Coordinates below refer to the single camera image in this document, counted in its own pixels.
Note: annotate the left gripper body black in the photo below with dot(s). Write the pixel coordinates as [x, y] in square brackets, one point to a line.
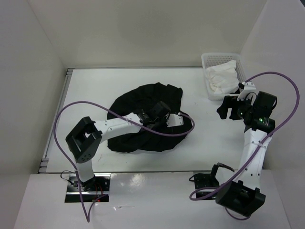
[162, 124]

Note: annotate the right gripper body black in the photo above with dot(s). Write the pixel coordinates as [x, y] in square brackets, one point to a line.
[238, 108]

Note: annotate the black skirt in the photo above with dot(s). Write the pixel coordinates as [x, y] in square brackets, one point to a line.
[145, 98]

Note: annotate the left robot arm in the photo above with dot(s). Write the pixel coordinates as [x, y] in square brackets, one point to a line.
[84, 139]

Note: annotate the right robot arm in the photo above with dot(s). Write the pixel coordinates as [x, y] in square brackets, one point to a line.
[241, 193]

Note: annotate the white skirt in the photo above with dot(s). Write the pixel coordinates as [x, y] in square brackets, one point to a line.
[223, 79]

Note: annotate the white plastic basket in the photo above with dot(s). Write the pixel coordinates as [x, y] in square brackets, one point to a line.
[217, 58]

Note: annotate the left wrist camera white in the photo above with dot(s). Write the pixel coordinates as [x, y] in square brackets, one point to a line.
[174, 120]

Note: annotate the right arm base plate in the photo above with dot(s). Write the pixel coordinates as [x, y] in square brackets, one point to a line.
[201, 180]

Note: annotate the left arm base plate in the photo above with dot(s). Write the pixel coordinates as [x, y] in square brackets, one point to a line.
[98, 191]

